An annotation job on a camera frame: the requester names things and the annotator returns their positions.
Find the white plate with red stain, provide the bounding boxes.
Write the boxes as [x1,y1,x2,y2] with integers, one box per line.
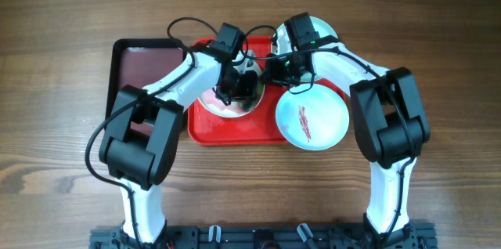
[196,49,265,119]

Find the mint green rimmed plate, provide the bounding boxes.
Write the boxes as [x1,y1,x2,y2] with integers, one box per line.
[272,13,339,59]

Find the light blue stained plate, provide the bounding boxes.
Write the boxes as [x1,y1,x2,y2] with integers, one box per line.
[275,84,349,151]

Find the green yellow sponge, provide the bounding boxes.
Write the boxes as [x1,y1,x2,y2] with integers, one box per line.
[239,100,257,111]

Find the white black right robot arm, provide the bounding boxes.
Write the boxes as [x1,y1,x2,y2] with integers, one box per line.
[265,13,431,246]

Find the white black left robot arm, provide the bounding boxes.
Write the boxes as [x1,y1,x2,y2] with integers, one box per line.
[87,23,258,248]

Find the red plastic tray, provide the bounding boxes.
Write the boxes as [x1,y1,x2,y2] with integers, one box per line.
[187,36,345,146]

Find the black tray with water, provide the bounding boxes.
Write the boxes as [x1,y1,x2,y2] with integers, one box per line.
[105,38,186,117]

